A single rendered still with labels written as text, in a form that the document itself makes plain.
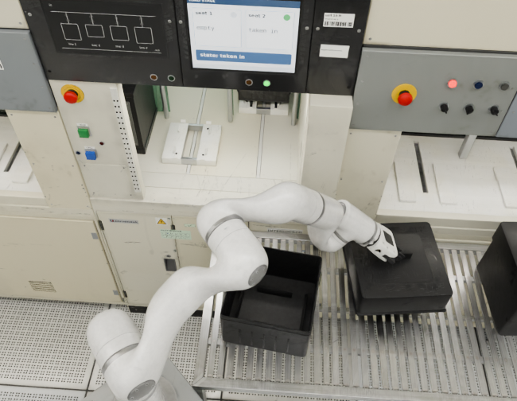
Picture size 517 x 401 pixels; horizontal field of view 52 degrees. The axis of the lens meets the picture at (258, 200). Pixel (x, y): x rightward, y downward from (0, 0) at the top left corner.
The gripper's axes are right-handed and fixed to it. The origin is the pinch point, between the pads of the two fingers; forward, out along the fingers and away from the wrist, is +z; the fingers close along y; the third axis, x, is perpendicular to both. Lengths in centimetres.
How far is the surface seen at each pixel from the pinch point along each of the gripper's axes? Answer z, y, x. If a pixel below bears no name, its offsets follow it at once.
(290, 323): -9.5, -12.2, 38.3
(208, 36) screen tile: -82, 30, -2
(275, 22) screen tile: -74, 28, -18
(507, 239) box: 21.6, 1.1, -27.5
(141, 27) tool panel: -96, 32, 9
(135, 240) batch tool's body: -39, 35, 89
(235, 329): -29, -18, 45
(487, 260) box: 33.2, 3.6, -16.5
